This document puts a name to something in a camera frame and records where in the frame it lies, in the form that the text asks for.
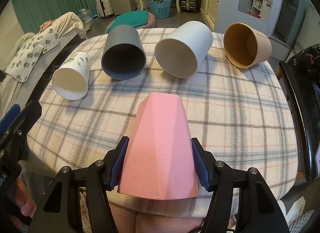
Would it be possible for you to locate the pink faceted cup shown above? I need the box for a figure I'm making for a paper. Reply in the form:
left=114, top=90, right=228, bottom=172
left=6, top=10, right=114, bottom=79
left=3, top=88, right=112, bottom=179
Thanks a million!
left=118, top=92, right=199, bottom=200

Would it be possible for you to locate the white leaf-print paper cup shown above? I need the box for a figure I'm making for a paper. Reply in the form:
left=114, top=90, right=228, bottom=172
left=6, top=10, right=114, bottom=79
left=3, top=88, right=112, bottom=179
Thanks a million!
left=52, top=52, right=92, bottom=101

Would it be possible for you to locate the grey plastic cup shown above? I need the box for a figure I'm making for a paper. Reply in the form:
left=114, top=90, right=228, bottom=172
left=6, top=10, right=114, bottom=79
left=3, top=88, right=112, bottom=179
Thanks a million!
left=101, top=25, right=146, bottom=80

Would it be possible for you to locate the white plastic cup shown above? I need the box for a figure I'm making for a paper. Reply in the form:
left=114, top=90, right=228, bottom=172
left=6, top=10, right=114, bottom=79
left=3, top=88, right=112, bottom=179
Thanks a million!
left=155, top=21, right=213, bottom=78

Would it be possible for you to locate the brown kraft paper cup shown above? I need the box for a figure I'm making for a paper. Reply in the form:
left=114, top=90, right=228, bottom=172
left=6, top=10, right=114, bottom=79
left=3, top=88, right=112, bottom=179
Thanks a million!
left=223, top=23, right=272, bottom=69

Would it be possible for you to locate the person's left hand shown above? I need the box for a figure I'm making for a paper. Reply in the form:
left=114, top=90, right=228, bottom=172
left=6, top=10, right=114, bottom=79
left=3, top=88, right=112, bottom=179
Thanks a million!
left=13, top=178, right=37, bottom=218

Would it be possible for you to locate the leaf-print quilted mat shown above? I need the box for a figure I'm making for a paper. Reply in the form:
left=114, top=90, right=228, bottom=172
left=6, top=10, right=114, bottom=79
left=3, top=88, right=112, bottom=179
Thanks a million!
left=5, top=25, right=60, bottom=82

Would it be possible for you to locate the black chair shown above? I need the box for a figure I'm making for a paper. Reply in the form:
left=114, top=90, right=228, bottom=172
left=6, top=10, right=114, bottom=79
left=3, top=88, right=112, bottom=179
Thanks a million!
left=276, top=62, right=319, bottom=182

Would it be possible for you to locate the bed with beige bedding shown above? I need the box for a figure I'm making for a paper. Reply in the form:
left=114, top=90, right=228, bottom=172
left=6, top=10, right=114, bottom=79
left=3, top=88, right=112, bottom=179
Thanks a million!
left=1, top=12, right=86, bottom=118

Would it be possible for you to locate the clear water jug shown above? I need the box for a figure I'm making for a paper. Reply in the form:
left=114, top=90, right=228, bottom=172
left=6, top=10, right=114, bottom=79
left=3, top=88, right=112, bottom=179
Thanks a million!
left=79, top=9, right=94, bottom=28

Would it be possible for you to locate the plaid tablecloth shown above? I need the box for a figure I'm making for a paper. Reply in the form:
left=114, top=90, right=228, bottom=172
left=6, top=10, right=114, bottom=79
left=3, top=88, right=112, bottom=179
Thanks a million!
left=26, top=27, right=299, bottom=220

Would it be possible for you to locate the white suitcase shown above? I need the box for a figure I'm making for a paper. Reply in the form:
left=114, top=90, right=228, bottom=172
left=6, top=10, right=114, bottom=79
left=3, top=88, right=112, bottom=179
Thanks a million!
left=95, top=0, right=114, bottom=18

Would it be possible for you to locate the stool with green cushion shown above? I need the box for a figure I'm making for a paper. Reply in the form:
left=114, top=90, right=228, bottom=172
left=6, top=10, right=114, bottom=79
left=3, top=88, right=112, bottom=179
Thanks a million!
left=105, top=10, right=157, bottom=33

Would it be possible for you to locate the floral black garment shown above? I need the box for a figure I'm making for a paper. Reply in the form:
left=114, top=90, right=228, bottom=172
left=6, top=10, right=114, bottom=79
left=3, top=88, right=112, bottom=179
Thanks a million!
left=287, top=44, right=319, bottom=86

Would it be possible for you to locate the blue laundry basket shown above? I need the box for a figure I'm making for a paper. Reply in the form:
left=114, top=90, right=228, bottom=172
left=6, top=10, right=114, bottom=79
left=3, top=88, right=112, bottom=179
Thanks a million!
left=149, top=0, right=171, bottom=19

